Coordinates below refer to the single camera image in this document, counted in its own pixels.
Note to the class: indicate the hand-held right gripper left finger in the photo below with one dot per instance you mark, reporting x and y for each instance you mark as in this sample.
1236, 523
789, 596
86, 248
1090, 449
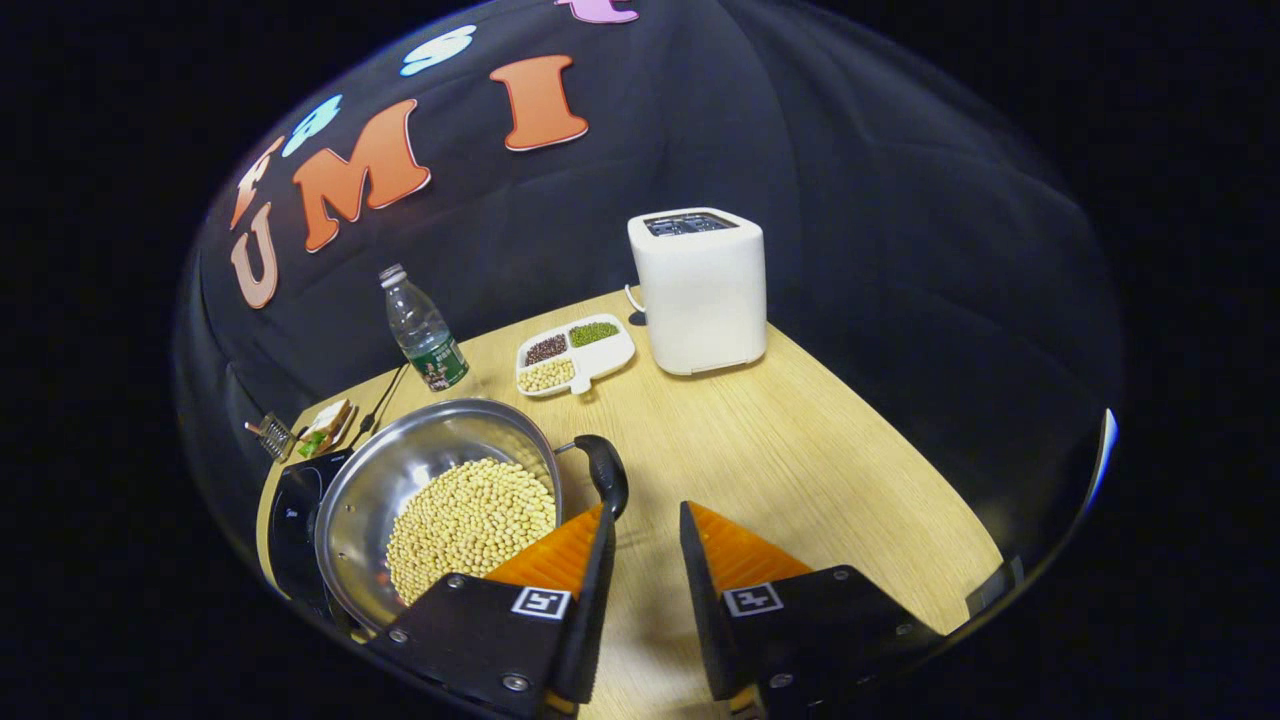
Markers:
590, 610

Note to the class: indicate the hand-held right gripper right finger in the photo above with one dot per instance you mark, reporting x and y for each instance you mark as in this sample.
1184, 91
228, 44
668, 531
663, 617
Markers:
700, 610

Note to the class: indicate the black induction cooktop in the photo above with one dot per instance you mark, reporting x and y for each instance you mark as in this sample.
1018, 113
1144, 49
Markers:
292, 520

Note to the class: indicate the pile of soybeans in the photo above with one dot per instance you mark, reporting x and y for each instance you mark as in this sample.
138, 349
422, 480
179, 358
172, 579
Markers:
470, 530

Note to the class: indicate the white divided bean tray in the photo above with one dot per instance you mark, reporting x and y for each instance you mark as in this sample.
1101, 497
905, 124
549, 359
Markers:
575, 358

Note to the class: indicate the white toaster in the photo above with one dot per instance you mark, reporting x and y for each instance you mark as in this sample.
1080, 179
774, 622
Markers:
700, 300

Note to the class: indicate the clear plastic water bottle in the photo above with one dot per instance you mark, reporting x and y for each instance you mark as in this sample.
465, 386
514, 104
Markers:
425, 335

